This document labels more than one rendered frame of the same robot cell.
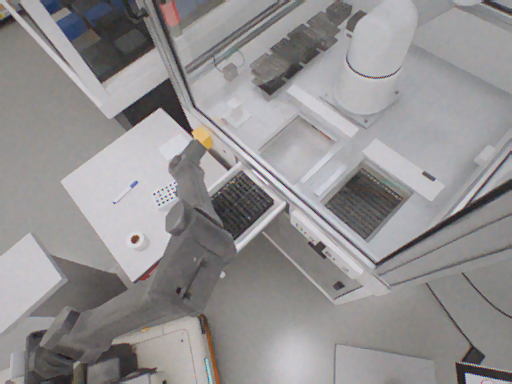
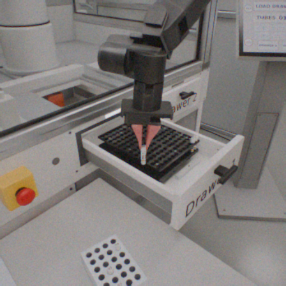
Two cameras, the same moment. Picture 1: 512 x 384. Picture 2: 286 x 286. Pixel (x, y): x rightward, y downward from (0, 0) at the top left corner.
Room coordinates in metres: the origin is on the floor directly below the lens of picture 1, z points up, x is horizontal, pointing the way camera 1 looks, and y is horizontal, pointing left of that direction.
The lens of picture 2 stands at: (0.59, 0.65, 1.28)
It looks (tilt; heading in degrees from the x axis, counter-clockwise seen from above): 33 degrees down; 255
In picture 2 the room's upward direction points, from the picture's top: straight up
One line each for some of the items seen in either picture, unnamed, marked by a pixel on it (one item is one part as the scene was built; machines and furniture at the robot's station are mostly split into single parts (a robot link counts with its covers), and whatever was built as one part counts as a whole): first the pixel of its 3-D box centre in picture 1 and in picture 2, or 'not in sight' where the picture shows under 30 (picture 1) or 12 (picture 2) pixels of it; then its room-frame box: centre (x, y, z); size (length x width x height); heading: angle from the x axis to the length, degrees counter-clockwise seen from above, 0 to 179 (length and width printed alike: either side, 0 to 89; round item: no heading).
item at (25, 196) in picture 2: not in sight; (24, 195); (0.73, 0.18, 0.88); 0.04 x 0.03 x 0.04; 33
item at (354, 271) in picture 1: (323, 244); (178, 100); (0.21, -0.21, 0.87); 0.29 x 0.02 x 0.11; 33
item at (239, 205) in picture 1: (236, 207); (147, 147); (0.41, 0.06, 0.87); 0.22 x 0.18 x 0.06; 123
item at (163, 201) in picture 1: (168, 195); (112, 270); (0.57, 0.34, 0.78); 0.12 x 0.08 x 0.04; 110
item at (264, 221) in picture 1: (238, 206); (145, 147); (0.42, 0.06, 0.86); 0.40 x 0.26 x 0.06; 123
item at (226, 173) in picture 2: not in sight; (223, 172); (0.29, 0.25, 0.91); 0.07 x 0.04 x 0.01; 33
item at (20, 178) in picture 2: (202, 139); (17, 188); (0.75, 0.16, 0.88); 0.07 x 0.05 x 0.07; 33
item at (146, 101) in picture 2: not in sight; (147, 97); (0.45, 0.19, 1.08); 0.10 x 0.07 x 0.07; 166
